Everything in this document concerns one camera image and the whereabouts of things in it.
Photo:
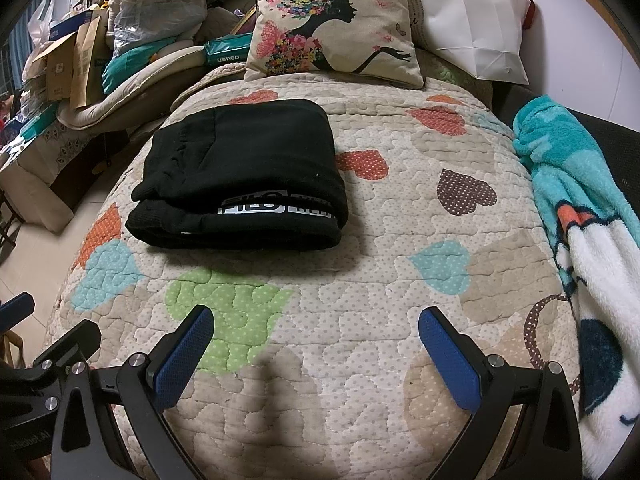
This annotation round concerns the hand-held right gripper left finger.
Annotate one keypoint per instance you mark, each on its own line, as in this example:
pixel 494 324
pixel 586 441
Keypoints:
pixel 182 355

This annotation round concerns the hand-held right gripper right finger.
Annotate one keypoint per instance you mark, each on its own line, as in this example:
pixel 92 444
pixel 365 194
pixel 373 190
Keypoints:
pixel 445 360

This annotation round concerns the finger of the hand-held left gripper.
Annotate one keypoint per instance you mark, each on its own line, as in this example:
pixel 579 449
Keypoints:
pixel 17 310
pixel 75 342

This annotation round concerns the black pants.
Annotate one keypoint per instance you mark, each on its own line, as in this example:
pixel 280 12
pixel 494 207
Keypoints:
pixel 240 160

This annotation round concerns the heart print quilt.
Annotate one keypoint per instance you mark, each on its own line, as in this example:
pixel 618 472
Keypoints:
pixel 350 285

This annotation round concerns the patterned beige cushion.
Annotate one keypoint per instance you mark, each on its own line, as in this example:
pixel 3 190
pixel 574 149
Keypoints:
pixel 45 175

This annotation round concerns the teal fleece blanket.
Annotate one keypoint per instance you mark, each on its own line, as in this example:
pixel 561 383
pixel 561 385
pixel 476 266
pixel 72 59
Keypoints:
pixel 565 175

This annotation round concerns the cardboard box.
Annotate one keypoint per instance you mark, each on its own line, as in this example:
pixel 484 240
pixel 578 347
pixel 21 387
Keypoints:
pixel 60 67

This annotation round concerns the beige padded mat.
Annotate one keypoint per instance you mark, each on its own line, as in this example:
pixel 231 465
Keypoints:
pixel 140 90

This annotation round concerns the brown paper bag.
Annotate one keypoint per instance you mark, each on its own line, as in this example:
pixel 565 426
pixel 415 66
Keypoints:
pixel 87 60

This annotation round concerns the teal cloth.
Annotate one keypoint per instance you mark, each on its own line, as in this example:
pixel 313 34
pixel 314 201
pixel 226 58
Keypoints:
pixel 130 67

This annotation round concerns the white plastic bag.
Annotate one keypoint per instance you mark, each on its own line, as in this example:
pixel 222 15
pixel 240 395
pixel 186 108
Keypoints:
pixel 42 20

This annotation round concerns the green tissue pack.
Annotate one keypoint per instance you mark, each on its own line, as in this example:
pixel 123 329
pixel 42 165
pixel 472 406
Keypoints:
pixel 227 52

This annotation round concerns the clear plastic bag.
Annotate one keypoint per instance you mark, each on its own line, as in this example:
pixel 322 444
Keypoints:
pixel 150 17

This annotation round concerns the white paper bag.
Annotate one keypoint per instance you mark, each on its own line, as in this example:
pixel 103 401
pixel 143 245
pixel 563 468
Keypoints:
pixel 470 15

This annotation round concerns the floral silhouette printed cushion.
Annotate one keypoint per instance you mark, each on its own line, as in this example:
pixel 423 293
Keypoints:
pixel 325 35

